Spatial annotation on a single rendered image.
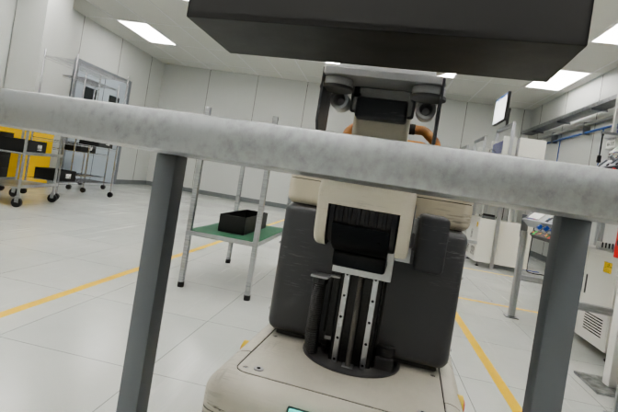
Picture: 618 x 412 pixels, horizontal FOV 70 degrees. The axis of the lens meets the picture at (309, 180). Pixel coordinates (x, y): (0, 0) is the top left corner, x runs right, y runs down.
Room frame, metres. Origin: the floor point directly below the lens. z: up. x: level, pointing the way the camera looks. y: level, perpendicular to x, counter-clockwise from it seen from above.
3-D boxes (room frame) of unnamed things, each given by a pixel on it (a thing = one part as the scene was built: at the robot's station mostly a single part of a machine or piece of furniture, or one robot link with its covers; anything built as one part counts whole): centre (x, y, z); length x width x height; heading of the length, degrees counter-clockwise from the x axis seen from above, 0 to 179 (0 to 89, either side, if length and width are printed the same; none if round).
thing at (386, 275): (1.10, -0.22, 0.65); 0.28 x 0.27 x 0.25; 77
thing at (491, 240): (5.99, -2.63, 0.95); 1.36 x 0.82 x 1.90; 81
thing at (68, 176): (5.89, 3.36, 0.29); 0.40 x 0.30 x 0.14; 171
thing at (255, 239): (3.06, 0.40, 0.55); 0.91 x 0.46 x 1.10; 171
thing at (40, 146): (4.90, 3.20, 0.63); 0.40 x 0.30 x 0.14; 6
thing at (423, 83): (0.99, -0.13, 0.97); 0.28 x 0.16 x 0.22; 77
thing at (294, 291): (1.37, -0.22, 0.59); 0.55 x 0.34 x 0.83; 77
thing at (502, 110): (6.01, -2.49, 2.10); 0.58 x 0.14 x 0.41; 171
